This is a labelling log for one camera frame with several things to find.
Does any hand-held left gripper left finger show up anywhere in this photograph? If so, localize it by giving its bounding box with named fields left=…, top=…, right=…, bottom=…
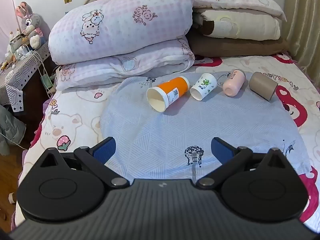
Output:
left=37, top=137, right=130, bottom=187

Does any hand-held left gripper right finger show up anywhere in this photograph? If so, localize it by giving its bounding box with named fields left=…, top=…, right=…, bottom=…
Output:
left=195, top=137, right=288, bottom=188

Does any white paper cup green print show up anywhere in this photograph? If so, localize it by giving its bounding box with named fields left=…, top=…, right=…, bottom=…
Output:
left=190, top=73, right=218, bottom=101

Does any pink cup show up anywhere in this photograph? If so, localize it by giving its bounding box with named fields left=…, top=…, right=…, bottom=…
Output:
left=223, top=70, right=246, bottom=97

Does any brown cup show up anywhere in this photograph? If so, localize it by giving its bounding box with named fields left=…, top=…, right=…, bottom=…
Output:
left=248, top=71, right=279, bottom=101

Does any orange and white cup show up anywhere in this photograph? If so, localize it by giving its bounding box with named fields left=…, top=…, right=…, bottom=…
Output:
left=146, top=76, right=190, bottom=113

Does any light blue guitar print cloth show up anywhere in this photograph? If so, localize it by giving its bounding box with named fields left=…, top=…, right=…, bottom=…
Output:
left=101, top=72, right=312, bottom=182

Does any pale green charger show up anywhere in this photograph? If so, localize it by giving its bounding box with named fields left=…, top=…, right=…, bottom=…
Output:
left=41, top=74, right=53, bottom=90

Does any grey garment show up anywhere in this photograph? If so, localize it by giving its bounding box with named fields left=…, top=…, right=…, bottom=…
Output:
left=0, top=104, right=26, bottom=156

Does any brown pillow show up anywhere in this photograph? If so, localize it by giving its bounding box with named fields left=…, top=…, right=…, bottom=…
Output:
left=187, top=33, right=290, bottom=58

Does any nightstand with patterned cloth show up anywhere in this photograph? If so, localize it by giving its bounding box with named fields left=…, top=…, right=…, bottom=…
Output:
left=0, top=41, right=51, bottom=113

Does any folded pink checked quilt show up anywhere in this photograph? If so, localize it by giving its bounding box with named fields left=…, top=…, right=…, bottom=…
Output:
left=48, top=0, right=195, bottom=91

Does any cream pillow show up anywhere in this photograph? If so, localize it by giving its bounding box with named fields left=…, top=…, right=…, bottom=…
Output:
left=199, top=8, right=281, bottom=41

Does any small white plush toy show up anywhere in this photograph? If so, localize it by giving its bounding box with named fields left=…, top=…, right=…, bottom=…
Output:
left=5, top=31, right=20, bottom=60

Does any grey plush bunny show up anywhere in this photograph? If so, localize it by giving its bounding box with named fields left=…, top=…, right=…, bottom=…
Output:
left=16, top=1, right=45, bottom=50

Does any beige curtain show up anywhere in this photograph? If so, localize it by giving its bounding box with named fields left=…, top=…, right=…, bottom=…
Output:
left=284, top=0, right=320, bottom=80

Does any white cable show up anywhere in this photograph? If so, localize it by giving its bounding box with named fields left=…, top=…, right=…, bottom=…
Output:
left=24, top=44, right=50, bottom=98

